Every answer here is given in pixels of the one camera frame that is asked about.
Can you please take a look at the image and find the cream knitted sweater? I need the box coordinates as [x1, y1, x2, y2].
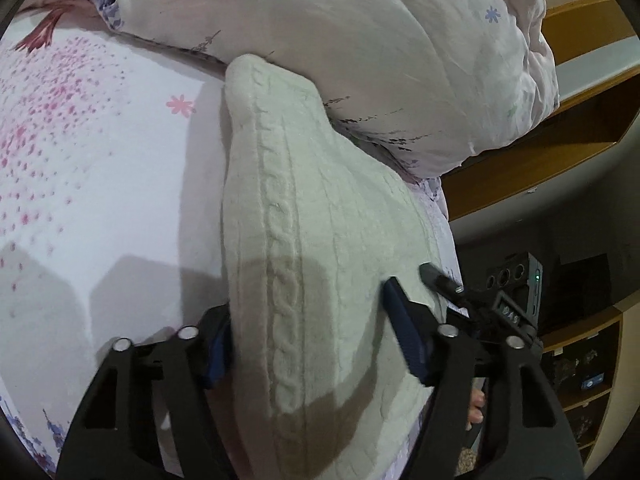
[222, 54, 444, 479]

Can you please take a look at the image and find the person's right hand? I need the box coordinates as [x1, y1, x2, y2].
[466, 389, 486, 430]

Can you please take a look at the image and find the wooden shelf unit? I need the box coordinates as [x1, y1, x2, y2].
[541, 307, 623, 462]

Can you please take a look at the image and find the pink floral pillow near edge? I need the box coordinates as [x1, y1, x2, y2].
[116, 0, 560, 179]

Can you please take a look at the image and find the wooden headboard with white panel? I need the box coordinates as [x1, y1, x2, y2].
[442, 0, 639, 220]

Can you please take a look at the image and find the floral pink bed sheet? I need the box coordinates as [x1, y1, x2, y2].
[0, 0, 467, 480]

